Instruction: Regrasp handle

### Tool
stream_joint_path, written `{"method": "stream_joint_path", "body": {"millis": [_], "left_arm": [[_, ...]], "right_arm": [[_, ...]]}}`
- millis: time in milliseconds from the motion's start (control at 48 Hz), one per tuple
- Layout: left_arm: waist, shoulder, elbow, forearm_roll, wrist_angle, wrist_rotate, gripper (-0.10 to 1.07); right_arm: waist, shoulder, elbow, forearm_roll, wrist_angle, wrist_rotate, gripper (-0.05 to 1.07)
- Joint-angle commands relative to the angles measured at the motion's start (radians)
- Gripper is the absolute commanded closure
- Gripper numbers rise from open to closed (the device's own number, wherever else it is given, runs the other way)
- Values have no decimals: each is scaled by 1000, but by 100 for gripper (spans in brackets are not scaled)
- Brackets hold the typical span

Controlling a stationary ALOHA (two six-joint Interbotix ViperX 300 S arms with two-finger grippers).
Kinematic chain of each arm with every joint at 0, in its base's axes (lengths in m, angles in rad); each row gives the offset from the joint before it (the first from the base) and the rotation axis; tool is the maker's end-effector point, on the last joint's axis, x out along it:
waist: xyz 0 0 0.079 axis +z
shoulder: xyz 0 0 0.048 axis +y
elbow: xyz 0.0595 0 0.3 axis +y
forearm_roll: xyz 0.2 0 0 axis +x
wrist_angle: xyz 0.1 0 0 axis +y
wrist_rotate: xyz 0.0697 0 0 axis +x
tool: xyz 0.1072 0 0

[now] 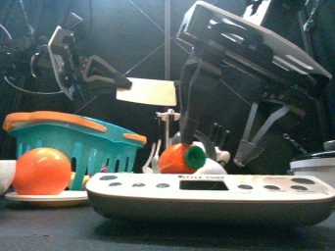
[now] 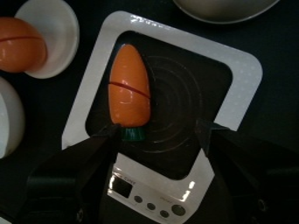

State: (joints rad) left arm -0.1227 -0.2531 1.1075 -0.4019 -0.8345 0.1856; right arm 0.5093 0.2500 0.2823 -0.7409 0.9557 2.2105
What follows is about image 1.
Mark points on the orange toy carrot green top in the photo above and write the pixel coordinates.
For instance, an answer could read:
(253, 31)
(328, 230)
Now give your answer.
(173, 160)

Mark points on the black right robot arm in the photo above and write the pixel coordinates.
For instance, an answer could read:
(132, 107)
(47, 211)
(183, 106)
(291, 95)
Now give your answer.
(292, 16)

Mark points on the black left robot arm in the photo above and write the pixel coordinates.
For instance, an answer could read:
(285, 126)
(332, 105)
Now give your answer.
(21, 49)

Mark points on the white plush toy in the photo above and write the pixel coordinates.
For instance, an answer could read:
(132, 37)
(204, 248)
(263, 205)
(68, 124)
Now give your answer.
(167, 115)

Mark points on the grey and black toy appliance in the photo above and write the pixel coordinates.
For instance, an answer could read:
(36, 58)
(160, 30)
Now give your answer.
(217, 130)

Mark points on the white toy spoon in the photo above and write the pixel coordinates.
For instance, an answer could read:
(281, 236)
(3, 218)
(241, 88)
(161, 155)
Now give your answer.
(156, 160)
(148, 168)

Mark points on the white black tray device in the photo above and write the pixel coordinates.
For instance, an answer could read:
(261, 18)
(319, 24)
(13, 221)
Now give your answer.
(209, 209)

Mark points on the dark pot lid grey knob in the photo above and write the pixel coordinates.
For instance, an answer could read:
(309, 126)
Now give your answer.
(328, 146)

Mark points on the red toy food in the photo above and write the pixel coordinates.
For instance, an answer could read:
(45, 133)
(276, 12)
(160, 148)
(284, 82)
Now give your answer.
(103, 169)

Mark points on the yellow-green toy fruit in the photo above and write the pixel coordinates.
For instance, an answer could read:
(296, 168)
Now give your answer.
(83, 181)

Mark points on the orange toy fruit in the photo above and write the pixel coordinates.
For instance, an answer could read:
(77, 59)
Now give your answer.
(41, 171)

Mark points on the small white plate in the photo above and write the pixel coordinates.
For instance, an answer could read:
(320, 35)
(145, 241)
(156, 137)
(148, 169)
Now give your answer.
(65, 197)

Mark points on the grey vertical frame pole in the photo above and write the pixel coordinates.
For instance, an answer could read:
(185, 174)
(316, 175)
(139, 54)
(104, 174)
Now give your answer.
(167, 32)

